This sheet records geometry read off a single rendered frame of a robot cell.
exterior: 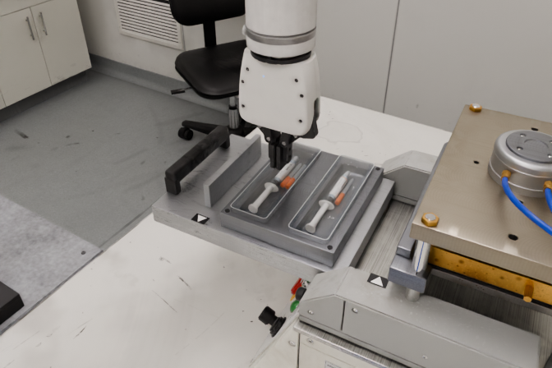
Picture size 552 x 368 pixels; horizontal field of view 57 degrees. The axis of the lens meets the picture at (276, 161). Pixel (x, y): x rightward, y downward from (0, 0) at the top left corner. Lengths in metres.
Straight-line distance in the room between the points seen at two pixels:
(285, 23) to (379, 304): 0.32
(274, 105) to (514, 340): 0.37
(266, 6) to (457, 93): 1.78
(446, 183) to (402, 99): 1.82
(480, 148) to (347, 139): 0.69
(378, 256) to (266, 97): 0.27
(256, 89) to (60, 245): 0.58
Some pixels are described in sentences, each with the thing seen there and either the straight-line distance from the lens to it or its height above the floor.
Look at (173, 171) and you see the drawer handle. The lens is 0.74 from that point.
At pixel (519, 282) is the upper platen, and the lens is 0.58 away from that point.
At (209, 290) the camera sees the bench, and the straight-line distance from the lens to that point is 0.92.
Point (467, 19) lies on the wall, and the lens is 2.18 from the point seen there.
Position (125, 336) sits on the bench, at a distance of 0.88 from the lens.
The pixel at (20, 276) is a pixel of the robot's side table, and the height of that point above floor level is 0.75.
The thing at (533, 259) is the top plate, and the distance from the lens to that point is 0.51.
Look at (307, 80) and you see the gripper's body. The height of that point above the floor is 1.17.
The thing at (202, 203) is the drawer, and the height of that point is 0.97.
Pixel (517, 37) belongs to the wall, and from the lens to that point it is 2.17.
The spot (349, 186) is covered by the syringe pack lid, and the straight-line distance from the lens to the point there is 0.72.
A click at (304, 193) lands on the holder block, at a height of 1.00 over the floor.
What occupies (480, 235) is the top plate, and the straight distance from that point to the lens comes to 0.52.
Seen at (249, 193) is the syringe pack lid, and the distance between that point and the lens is 0.70.
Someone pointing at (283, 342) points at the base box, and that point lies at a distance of 0.68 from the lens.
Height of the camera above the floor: 1.44
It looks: 35 degrees down
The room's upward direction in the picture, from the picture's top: straight up
